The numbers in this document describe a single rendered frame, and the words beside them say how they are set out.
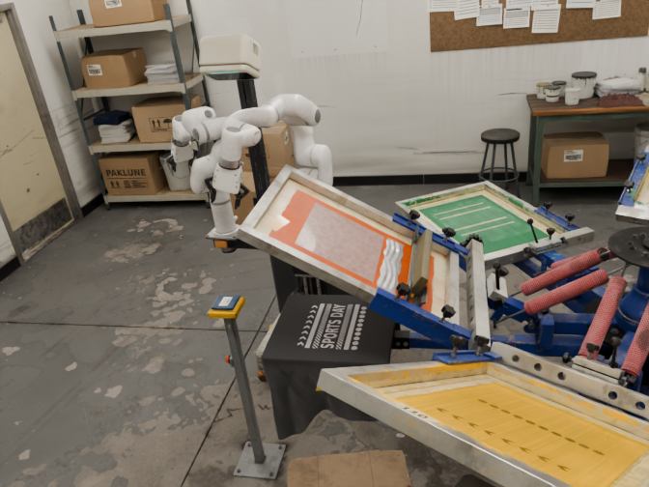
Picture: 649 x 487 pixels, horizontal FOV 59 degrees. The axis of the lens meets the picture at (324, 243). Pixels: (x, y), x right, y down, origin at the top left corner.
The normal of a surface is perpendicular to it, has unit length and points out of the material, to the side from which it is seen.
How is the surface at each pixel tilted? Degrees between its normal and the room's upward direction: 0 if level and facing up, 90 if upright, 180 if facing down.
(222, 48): 64
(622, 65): 90
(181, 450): 0
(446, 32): 90
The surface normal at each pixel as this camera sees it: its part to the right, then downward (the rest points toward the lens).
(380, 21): -0.20, 0.47
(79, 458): -0.11, -0.88
